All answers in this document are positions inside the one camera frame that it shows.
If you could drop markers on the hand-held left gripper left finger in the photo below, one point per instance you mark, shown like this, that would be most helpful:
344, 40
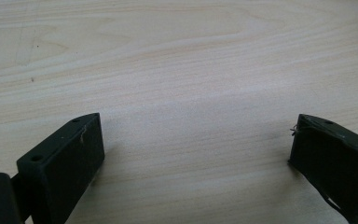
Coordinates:
62, 161

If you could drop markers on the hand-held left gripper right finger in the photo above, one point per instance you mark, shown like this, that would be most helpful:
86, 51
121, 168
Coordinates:
335, 155

